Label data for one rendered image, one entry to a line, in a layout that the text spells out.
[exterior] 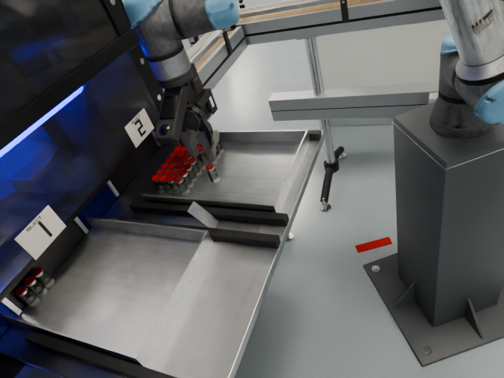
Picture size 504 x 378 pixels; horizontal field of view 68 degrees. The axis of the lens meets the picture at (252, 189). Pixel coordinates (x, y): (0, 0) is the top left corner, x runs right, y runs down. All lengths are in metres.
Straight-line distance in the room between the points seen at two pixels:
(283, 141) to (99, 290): 0.54
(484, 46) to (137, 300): 0.78
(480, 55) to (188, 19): 0.53
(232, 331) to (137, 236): 0.34
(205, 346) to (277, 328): 1.02
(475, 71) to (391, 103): 0.95
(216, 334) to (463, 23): 0.68
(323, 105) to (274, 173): 1.00
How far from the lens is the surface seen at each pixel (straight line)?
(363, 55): 2.35
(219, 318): 0.67
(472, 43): 0.83
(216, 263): 0.74
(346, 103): 1.81
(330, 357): 1.57
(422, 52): 2.32
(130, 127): 0.95
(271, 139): 0.98
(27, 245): 0.80
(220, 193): 0.88
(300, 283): 1.74
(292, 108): 1.89
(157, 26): 0.74
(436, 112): 1.08
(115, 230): 0.94
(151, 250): 0.83
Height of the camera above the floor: 1.42
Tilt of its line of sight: 39 degrees down
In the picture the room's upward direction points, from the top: 20 degrees counter-clockwise
